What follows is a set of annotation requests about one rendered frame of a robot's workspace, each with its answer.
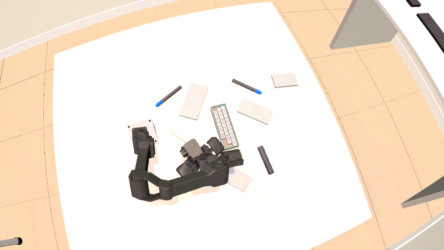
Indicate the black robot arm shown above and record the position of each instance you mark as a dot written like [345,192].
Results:
[214,170]

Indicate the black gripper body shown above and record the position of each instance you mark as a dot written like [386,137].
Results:
[193,166]

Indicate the cream cylinder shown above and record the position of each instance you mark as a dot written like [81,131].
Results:
[179,135]

